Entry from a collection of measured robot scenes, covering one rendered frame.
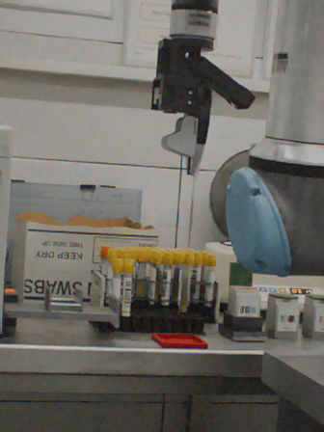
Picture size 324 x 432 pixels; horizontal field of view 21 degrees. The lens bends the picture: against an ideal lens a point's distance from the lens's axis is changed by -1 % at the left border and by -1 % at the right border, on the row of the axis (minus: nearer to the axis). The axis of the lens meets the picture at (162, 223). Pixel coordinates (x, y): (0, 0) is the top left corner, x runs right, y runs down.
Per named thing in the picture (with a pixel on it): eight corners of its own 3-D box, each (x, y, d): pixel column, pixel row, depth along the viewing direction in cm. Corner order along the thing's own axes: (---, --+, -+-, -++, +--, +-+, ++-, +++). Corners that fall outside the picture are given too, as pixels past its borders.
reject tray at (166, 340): (162, 347, 128) (162, 342, 128) (151, 338, 134) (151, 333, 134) (207, 348, 129) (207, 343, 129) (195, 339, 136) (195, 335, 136)
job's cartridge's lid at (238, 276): (230, 256, 143) (229, 256, 144) (229, 286, 143) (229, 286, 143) (254, 257, 144) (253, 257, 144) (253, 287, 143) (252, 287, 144)
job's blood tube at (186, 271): (178, 327, 144) (183, 265, 143) (176, 325, 145) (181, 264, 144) (186, 327, 144) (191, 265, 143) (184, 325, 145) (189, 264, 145)
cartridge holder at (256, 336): (232, 341, 136) (234, 318, 136) (217, 330, 145) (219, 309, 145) (266, 341, 138) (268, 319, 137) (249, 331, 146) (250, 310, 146)
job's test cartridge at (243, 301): (233, 330, 139) (237, 289, 138) (226, 324, 143) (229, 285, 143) (258, 330, 139) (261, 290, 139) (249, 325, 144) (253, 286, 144)
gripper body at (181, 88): (149, 114, 144) (155, 40, 143) (201, 119, 146) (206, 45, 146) (160, 113, 137) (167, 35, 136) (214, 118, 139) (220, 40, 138)
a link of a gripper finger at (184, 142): (162, 173, 141) (166, 115, 141) (198, 175, 142) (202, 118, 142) (167, 173, 138) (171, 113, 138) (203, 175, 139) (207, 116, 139)
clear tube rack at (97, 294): (98, 320, 147) (101, 277, 147) (90, 310, 157) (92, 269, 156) (218, 324, 152) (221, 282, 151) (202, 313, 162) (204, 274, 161)
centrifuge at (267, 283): (216, 317, 158) (222, 249, 157) (197, 294, 188) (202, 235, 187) (347, 324, 160) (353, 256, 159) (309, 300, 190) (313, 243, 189)
